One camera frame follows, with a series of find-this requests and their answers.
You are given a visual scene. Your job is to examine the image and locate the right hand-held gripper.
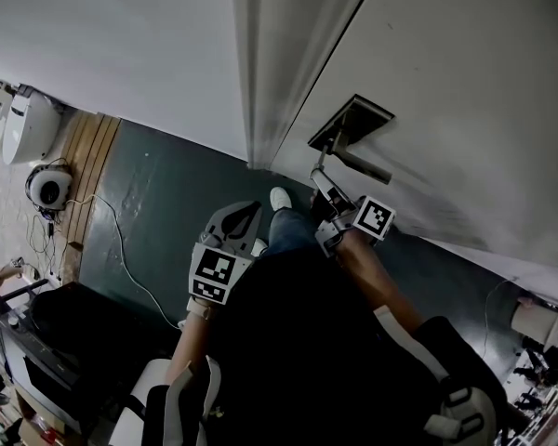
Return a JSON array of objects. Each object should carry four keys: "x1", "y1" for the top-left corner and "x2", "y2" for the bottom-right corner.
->
[{"x1": 309, "y1": 164, "x2": 396, "y2": 258}]

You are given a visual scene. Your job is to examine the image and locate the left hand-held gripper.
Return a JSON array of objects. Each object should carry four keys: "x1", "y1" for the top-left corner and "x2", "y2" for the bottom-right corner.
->
[{"x1": 188, "y1": 201, "x2": 263, "y2": 306}]

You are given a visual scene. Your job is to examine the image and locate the silver door handle lock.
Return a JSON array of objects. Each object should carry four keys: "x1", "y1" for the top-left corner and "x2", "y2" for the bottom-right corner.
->
[{"x1": 307, "y1": 93, "x2": 396, "y2": 186}]

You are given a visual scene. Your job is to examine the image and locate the white door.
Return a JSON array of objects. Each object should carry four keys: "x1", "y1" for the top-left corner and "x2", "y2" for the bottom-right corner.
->
[{"x1": 269, "y1": 0, "x2": 558, "y2": 273}]

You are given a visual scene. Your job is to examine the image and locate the person's right forearm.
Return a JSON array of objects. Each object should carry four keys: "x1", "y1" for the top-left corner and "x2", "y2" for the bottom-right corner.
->
[{"x1": 335, "y1": 230, "x2": 425, "y2": 338}]

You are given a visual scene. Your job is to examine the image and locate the person's left forearm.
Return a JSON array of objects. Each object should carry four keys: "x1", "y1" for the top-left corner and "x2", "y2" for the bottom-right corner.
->
[{"x1": 165, "y1": 297, "x2": 218, "y2": 386}]

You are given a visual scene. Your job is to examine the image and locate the person's right white shoe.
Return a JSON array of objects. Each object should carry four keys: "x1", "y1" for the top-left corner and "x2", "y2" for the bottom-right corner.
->
[{"x1": 269, "y1": 186, "x2": 294, "y2": 212}]

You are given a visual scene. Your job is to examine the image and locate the person's black top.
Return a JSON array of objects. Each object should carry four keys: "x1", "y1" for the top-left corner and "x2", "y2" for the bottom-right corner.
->
[{"x1": 141, "y1": 247, "x2": 511, "y2": 446}]

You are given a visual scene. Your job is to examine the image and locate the wooden floor planks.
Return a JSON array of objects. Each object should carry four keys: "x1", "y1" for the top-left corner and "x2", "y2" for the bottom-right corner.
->
[{"x1": 58, "y1": 111, "x2": 122, "y2": 253}]

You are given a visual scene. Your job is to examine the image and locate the white harness with black buckles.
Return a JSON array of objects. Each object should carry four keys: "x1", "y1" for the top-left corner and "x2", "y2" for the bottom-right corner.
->
[{"x1": 119, "y1": 307, "x2": 498, "y2": 446}]

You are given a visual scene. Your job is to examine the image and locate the white round fan heater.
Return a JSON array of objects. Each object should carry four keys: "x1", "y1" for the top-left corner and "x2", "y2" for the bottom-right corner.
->
[{"x1": 24, "y1": 164, "x2": 74, "y2": 212}]

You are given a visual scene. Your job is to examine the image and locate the black and white massage chair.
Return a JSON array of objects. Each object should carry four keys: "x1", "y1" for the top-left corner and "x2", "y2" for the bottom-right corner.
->
[{"x1": 0, "y1": 280, "x2": 190, "y2": 436}]

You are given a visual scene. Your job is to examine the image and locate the beige cylinder roll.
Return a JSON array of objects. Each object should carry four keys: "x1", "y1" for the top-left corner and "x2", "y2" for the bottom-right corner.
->
[{"x1": 512, "y1": 296, "x2": 558, "y2": 343}]

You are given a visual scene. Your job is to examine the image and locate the black and white equipment clutter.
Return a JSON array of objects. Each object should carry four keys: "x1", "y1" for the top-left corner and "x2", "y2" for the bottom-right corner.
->
[{"x1": 506, "y1": 295, "x2": 558, "y2": 446}]

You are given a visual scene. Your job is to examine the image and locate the long white power cable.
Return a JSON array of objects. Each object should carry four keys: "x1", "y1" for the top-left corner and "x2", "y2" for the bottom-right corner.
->
[{"x1": 66, "y1": 193, "x2": 183, "y2": 331}]

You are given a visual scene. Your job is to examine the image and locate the white door frame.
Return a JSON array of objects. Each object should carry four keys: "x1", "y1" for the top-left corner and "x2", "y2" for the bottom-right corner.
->
[{"x1": 231, "y1": 0, "x2": 383, "y2": 172}]

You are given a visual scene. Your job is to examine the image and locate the tangled thin black cables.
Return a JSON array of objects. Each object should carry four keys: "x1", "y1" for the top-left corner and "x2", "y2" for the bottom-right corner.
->
[{"x1": 27, "y1": 202, "x2": 71, "y2": 273}]

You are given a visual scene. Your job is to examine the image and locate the thin white cable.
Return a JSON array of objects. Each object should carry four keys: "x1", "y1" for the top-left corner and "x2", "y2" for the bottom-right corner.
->
[{"x1": 482, "y1": 278, "x2": 520, "y2": 360}]

